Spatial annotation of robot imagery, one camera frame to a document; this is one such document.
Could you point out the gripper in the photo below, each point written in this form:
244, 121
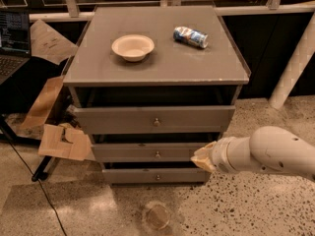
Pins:
220, 156

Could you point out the grey bottom drawer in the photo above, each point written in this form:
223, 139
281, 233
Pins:
156, 175

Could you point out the grey drawer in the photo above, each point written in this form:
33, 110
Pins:
156, 175
160, 152
154, 120

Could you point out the grey middle drawer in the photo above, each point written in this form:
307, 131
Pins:
160, 152

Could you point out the grey drawer cabinet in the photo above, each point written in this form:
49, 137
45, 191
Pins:
173, 74

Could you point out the grey top drawer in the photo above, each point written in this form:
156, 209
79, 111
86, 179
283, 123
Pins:
154, 120

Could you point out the black open laptop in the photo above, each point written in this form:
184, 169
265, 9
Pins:
15, 42

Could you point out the blue crushed soda can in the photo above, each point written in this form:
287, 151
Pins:
191, 37

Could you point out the low cardboard box flap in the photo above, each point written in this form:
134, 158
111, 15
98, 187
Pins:
68, 143

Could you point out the tall cardboard flap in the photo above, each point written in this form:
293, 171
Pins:
44, 103

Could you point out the white railing bar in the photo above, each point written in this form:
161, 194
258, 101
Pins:
305, 7

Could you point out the black table leg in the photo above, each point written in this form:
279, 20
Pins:
9, 136

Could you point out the white diagonal post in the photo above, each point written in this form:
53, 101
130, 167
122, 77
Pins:
298, 61

